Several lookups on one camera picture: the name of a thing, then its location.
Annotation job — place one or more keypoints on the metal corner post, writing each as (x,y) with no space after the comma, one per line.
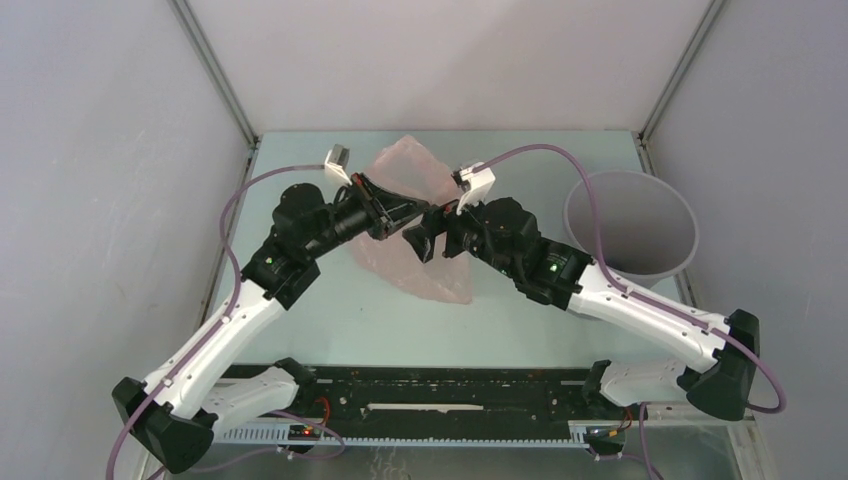
(204,50)
(699,36)

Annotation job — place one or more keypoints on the grey trash bin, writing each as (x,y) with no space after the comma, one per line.
(649,232)

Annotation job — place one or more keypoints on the right metal corner post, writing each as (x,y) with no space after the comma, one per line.
(699,36)

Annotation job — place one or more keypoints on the pink plastic trash bag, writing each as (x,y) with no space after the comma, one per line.
(407,167)

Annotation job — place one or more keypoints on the left metal corner post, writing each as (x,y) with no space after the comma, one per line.
(204,50)

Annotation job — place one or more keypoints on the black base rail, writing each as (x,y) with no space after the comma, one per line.
(459,403)

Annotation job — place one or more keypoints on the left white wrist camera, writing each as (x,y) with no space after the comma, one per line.
(335,165)

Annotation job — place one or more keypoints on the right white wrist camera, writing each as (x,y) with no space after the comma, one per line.
(475,182)

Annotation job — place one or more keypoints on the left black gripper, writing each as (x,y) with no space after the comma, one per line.
(384,205)

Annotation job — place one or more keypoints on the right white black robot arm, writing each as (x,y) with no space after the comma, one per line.
(710,365)

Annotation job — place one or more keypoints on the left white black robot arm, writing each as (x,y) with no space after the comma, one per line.
(177,411)

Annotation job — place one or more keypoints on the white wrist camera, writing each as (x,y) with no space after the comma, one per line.
(475,182)
(335,165)

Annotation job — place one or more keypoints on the white cable duct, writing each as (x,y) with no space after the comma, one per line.
(292,434)

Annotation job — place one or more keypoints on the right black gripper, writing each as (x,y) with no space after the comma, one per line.
(435,222)

